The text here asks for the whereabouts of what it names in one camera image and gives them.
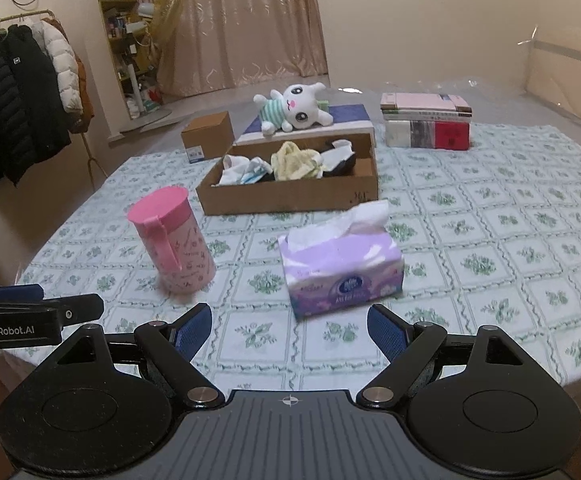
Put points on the cardboard tray box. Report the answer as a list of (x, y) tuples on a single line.
[(280, 197)]

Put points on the blue topped white box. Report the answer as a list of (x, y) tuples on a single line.
[(350, 112)]

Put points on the brown jacket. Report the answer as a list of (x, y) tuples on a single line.
[(85, 105)]

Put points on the stack of thin books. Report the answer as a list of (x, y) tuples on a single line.
[(420, 102)]

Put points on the white bunny plush toy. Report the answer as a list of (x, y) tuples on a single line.
[(300, 107)]

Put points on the purple tissue pack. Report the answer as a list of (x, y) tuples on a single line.
[(340, 260)]

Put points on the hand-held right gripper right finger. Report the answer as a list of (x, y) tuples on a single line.
[(388, 332)]

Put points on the blue face mask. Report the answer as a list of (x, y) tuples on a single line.
[(253, 176)]

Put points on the red and white thick box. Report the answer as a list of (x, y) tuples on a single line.
[(450, 135)]

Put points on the standing fan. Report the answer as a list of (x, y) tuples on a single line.
[(168, 15)]

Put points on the clothes rack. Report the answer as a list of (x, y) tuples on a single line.
[(93, 157)]

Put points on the pale yellow cloth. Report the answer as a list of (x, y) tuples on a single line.
[(293, 162)]

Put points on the pink lidded cup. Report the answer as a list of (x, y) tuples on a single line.
[(190, 260)]

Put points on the small closed cardboard box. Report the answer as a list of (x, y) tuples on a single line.
[(210, 132)]

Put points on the beige curtain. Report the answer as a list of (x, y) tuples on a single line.
[(250, 25)]

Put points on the white bag with black trim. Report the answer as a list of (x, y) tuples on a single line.
[(340, 162)]

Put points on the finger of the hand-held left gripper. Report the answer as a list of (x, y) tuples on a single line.
[(83, 310), (15, 292)]

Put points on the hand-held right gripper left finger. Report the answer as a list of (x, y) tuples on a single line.
[(195, 330)]

